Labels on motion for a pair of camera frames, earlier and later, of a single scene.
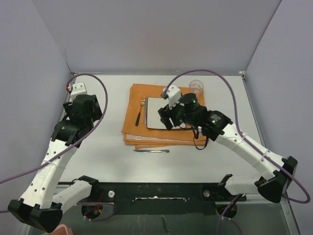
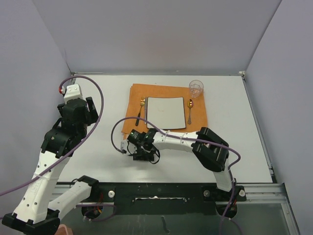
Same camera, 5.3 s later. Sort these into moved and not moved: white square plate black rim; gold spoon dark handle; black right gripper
Moved: black right gripper
Not moved: white square plate black rim; gold spoon dark handle
